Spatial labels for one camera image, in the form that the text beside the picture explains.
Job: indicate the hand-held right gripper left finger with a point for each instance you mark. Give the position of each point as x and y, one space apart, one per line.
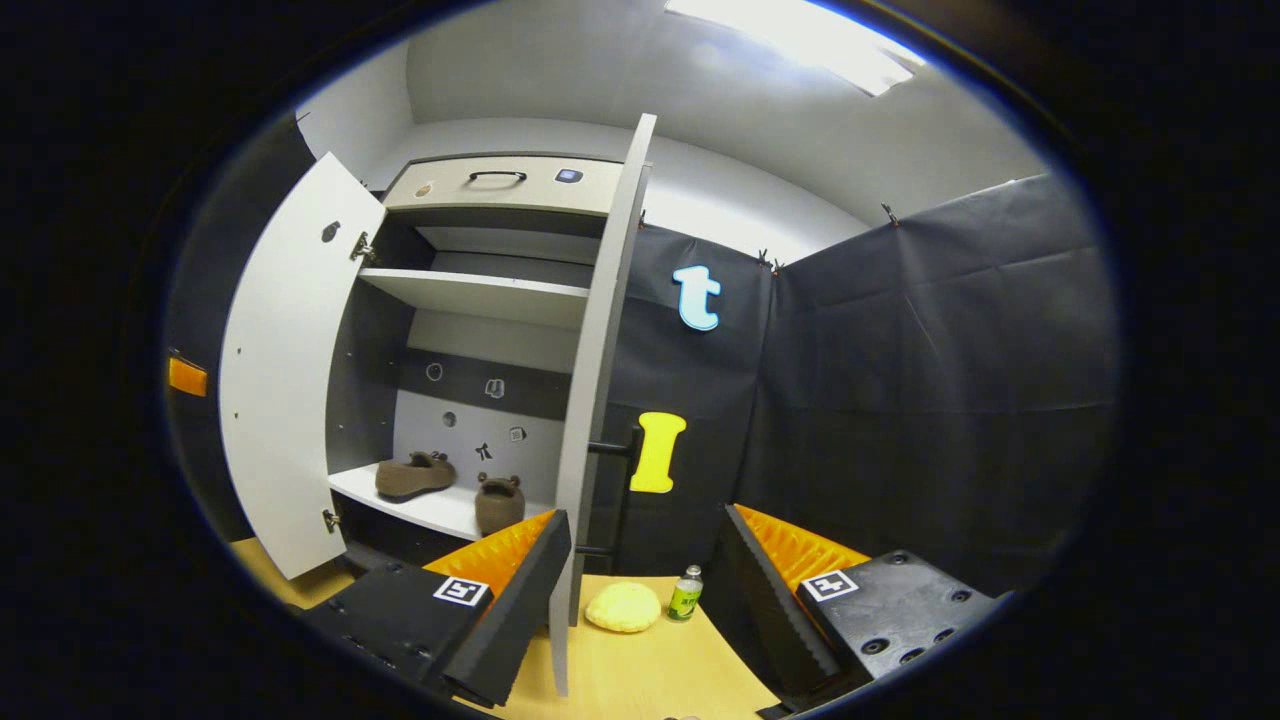
515 610

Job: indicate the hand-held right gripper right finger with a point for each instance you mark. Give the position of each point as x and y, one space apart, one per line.
770 610

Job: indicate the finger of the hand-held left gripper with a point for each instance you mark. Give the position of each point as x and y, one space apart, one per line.
187 377

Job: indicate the brown shoe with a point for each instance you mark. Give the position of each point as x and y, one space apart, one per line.
498 510
410 480

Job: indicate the white shoe cabinet door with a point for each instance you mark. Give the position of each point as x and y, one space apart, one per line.
290 380
600 350

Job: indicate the white and grey shoe cabinet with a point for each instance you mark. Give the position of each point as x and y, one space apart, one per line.
480 295

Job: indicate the beige cabinet drawer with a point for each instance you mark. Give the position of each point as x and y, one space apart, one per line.
520 185

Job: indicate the green bottle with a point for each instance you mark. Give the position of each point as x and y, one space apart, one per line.
685 598

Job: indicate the yellow round sponge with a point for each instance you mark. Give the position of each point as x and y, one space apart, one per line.
623 608

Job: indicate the black backdrop cloth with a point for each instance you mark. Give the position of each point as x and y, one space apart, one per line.
900 400

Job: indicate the long ceiling light panel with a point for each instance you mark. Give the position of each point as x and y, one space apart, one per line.
810 35

